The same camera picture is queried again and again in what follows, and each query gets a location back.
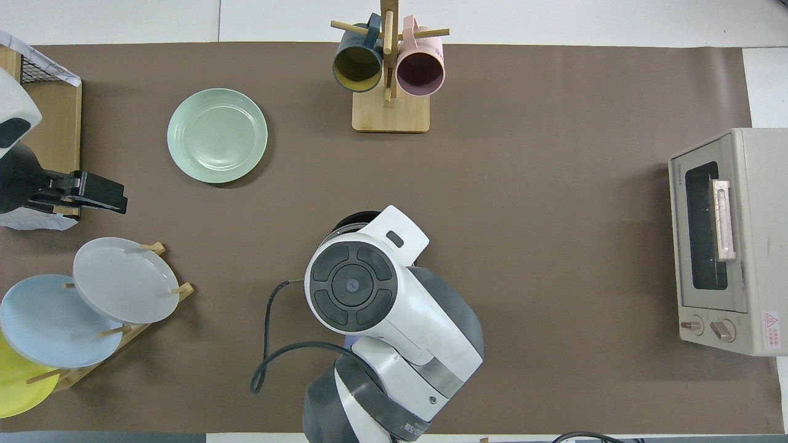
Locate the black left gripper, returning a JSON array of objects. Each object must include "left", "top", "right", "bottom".
[{"left": 0, "top": 145, "right": 129, "bottom": 215}]

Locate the grey plate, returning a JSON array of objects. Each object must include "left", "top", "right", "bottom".
[{"left": 73, "top": 237, "right": 180, "bottom": 325}]

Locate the green plate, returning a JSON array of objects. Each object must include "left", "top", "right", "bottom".
[{"left": 167, "top": 88, "right": 268, "bottom": 184}]

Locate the light blue plate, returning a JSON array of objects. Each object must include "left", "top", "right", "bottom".
[{"left": 0, "top": 274, "right": 124, "bottom": 369}]

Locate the wooden plate rack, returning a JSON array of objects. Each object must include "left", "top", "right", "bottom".
[{"left": 25, "top": 242, "right": 195, "bottom": 394}]

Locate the yellow plate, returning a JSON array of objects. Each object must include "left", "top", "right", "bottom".
[{"left": 0, "top": 332, "right": 60, "bottom": 419}]

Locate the dark blue pot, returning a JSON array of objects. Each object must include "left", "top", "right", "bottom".
[{"left": 329, "top": 211, "right": 385, "bottom": 247}]

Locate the dark teal mug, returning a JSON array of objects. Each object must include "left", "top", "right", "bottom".
[{"left": 332, "top": 14, "right": 384, "bottom": 93}]

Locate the wooden mug tree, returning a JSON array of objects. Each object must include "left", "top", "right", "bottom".
[{"left": 331, "top": 0, "right": 450, "bottom": 134}]

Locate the pink ribbed mug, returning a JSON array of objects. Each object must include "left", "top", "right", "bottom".
[{"left": 396, "top": 15, "right": 445, "bottom": 97}]

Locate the brown table mat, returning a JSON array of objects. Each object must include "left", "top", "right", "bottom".
[{"left": 0, "top": 42, "right": 778, "bottom": 434}]

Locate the beige toaster oven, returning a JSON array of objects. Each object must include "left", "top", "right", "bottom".
[{"left": 668, "top": 128, "right": 788, "bottom": 357}]

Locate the black wire basket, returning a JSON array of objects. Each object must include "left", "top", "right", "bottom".
[{"left": 18, "top": 52, "right": 79, "bottom": 87}]

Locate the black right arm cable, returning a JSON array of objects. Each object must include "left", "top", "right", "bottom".
[{"left": 249, "top": 280, "right": 370, "bottom": 394}]

